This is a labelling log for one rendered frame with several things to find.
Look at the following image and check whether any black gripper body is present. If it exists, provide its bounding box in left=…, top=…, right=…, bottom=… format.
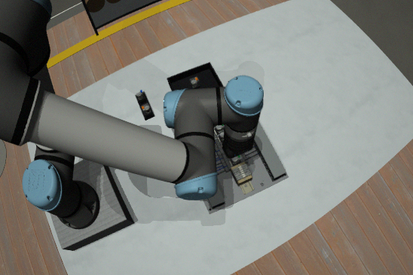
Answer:
left=222, top=124, right=258, bottom=159

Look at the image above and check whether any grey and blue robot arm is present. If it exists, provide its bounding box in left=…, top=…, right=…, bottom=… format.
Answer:
left=0, top=0, right=264, bottom=229

